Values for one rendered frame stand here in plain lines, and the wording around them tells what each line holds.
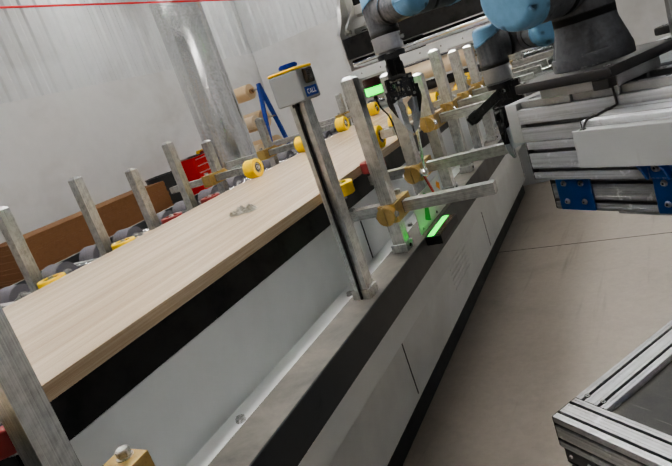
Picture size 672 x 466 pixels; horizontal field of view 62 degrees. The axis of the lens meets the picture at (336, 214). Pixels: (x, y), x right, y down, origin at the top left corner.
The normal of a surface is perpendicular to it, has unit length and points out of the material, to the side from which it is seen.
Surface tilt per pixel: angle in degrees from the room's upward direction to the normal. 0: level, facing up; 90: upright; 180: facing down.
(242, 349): 90
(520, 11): 97
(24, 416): 90
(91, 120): 90
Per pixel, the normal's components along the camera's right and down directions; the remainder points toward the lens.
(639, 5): -0.48, 0.36
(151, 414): 0.85, -0.18
